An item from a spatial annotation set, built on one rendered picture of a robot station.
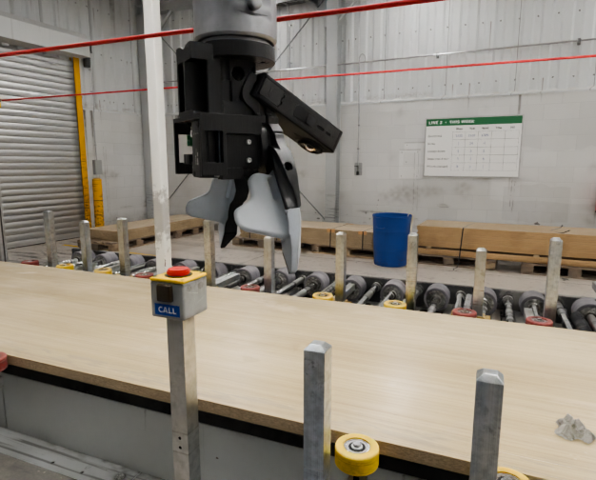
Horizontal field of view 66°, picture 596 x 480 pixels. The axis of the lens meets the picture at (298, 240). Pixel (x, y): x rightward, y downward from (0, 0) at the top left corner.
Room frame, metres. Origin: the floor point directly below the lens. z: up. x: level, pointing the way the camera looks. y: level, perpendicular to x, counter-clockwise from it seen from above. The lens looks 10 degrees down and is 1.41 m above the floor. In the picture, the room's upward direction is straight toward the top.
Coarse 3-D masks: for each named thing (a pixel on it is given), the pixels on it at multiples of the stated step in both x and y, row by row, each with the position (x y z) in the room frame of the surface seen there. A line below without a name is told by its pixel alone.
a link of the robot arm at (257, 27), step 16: (192, 0) 0.44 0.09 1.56; (208, 0) 0.41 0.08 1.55; (224, 0) 0.41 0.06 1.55; (240, 0) 0.41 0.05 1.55; (256, 0) 0.41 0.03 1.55; (272, 0) 0.43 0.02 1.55; (208, 16) 0.41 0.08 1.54; (224, 16) 0.41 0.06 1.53; (240, 16) 0.41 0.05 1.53; (256, 16) 0.42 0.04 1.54; (272, 16) 0.43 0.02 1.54; (208, 32) 0.41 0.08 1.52; (224, 32) 0.41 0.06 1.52; (240, 32) 0.41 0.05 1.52; (256, 32) 0.42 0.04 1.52; (272, 32) 0.43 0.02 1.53
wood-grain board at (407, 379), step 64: (0, 320) 1.45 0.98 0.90; (64, 320) 1.45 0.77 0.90; (128, 320) 1.45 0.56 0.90; (256, 320) 1.45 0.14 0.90; (320, 320) 1.45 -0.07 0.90; (384, 320) 1.45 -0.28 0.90; (448, 320) 1.45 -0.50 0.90; (128, 384) 1.02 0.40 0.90; (256, 384) 1.01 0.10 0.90; (384, 384) 1.01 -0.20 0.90; (448, 384) 1.01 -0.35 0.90; (512, 384) 1.01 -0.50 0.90; (576, 384) 1.01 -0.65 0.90; (384, 448) 0.78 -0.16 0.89; (448, 448) 0.76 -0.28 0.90; (512, 448) 0.76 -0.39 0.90; (576, 448) 0.76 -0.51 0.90
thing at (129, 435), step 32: (32, 384) 1.23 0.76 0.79; (64, 384) 1.18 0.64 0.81; (0, 416) 1.29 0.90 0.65; (32, 416) 1.23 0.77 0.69; (64, 416) 1.18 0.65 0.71; (96, 416) 1.14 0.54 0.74; (128, 416) 1.10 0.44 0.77; (160, 416) 1.06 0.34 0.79; (224, 416) 0.99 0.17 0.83; (96, 448) 1.14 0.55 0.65; (128, 448) 1.10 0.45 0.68; (160, 448) 1.06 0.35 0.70; (224, 448) 0.99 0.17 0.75; (256, 448) 0.95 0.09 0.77; (288, 448) 0.92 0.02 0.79
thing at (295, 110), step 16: (272, 80) 0.44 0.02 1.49; (256, 96) 0.43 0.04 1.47; (272, 96) 0.44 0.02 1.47; (288, 96) 0.45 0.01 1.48; (288, 112) 0.45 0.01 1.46; (304, 112) 0.46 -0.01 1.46; (288, 128) 0.47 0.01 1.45; (304, 128) 0.46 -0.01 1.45; (320, 128) 0.48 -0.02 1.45; (336, 128) 0.49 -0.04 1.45; (304, 144) 0.49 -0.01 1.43; (320, 144) 0.48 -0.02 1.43; (336, 144) 0.49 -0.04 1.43
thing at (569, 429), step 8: (568, 416) 0.85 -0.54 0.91; (560, 424) 0.83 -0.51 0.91; (568, 424) 0.80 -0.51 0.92; (576, 424) 0.81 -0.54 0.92; (560, 432) 0.80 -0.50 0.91; (568, 432) 0.79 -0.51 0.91; (576, 432) 0.80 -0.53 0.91; (584, 432) 0.79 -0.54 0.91; (584, 440) 0.78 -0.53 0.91; (592, 440) 0.78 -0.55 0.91
